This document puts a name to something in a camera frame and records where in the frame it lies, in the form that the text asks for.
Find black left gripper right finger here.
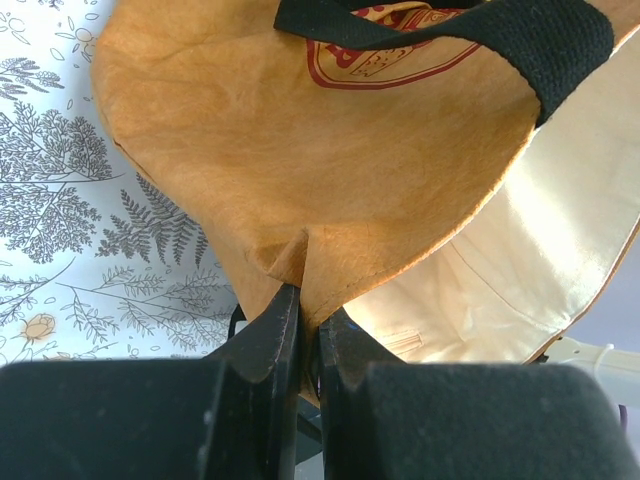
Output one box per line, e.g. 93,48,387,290
318,311,639,479

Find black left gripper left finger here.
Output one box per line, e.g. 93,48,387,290
1,286,299,479

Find brown tote bag black straps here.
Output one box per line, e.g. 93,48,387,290
89,0,640,401

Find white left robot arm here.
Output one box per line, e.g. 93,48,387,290
1,285,639,479

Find floral patterned table mat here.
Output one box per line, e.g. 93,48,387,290
1,1,236,365

